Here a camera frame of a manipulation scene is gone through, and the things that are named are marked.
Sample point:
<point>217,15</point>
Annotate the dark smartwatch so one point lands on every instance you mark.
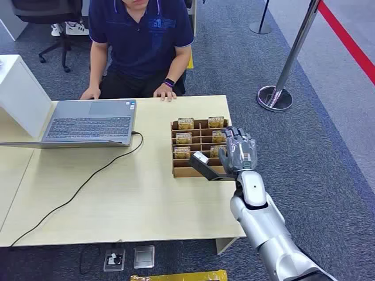
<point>168,82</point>

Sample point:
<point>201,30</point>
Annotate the person's right hand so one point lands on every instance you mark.
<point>91,93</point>

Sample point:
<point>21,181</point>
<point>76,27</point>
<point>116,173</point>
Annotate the red barrier belt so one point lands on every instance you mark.
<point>347,40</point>

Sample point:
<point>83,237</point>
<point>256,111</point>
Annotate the grey laptop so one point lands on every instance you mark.
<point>88,124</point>

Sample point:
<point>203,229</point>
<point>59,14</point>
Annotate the person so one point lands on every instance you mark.
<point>141,42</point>

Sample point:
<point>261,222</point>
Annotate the gold patterned card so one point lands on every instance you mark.
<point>218,136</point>
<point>216,151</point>
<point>184,138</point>
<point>186,123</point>
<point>215,122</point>
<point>181,153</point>

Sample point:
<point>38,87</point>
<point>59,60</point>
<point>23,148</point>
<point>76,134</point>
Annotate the closed metal floor socket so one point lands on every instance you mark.
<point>144,256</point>

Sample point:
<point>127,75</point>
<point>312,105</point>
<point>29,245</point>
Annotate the person's hand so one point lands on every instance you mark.
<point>165,92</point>
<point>91,93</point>

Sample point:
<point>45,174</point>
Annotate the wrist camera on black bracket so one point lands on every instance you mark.
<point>205,165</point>

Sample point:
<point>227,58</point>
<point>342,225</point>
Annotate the cardboard card organizer box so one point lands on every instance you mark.
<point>193,149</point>

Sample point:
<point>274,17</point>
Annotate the dark stanchion post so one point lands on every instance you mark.
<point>261,21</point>

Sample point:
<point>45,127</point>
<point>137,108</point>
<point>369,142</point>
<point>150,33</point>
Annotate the yellow object on floor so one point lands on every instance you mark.
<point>180,276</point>

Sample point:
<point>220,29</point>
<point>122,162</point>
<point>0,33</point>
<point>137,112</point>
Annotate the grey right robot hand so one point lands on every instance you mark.
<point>240,152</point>

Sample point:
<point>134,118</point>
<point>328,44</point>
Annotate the white sneaker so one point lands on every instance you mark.
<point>75,28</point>
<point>56,29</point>

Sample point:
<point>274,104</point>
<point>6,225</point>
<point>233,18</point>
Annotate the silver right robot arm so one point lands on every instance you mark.
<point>269,229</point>

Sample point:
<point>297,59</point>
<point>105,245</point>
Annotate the person's left hand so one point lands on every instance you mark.
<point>165,92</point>

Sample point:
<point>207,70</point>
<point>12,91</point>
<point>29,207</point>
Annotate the floor socket with plug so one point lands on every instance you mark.
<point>114,260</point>

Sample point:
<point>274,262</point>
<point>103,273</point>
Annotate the white box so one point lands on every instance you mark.
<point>22,95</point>

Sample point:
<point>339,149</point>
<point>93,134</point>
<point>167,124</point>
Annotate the black office chair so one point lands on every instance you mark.
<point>52,23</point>

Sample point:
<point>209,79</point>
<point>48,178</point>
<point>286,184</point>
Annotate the silver stanchion post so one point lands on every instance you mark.
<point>286,62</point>

